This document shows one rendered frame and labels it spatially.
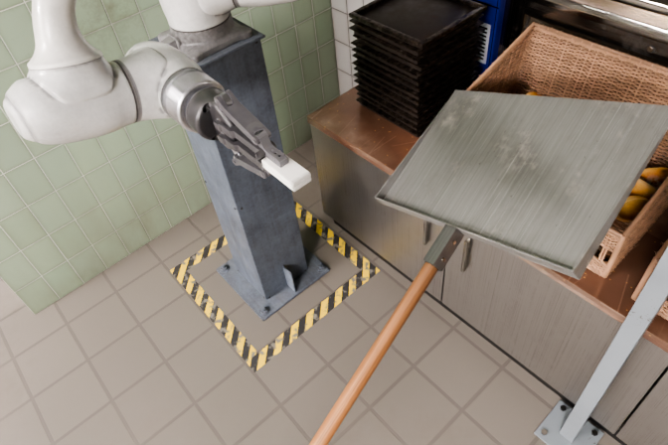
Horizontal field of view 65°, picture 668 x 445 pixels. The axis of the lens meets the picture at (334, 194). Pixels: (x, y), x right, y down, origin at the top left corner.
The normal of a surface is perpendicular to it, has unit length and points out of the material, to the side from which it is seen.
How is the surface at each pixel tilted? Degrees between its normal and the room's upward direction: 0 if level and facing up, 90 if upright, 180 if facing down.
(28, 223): 90
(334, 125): 0
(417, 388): 0
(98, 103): 72
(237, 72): 90
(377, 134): 0
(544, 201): 35
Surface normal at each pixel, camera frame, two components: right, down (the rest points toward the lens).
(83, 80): 0.66, 0.15
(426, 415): -0.09, -0.70
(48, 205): 0.67, 0.49
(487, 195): -0.64, -0.53
